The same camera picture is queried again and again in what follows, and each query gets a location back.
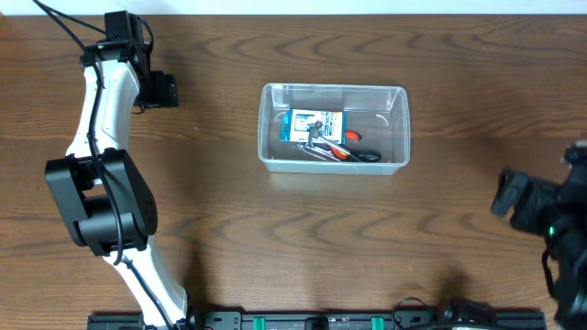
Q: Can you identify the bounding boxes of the clear plastic container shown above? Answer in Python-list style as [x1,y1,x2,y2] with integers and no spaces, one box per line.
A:
[258,82,410,175]

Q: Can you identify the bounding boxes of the silver wrench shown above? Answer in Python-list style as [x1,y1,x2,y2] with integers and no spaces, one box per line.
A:
[297,143,338,161]

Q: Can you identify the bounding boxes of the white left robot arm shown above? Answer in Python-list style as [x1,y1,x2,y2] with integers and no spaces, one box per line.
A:
[45,11,198,329]

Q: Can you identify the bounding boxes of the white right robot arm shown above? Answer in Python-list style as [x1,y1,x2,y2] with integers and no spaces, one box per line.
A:
[491,140,586,329]

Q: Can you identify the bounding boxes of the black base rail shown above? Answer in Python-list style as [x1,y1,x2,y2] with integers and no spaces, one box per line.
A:
[86,310,548,330]

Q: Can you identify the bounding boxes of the blue screw box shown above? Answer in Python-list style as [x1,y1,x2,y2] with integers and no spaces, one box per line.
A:
[280,108,346,143]

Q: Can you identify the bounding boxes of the red handled pliers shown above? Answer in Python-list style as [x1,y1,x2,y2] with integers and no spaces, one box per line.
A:
[330,131,361,161]

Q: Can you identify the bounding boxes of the small metal hammer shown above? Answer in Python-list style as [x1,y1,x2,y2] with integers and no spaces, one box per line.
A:
[305,121,382,163]

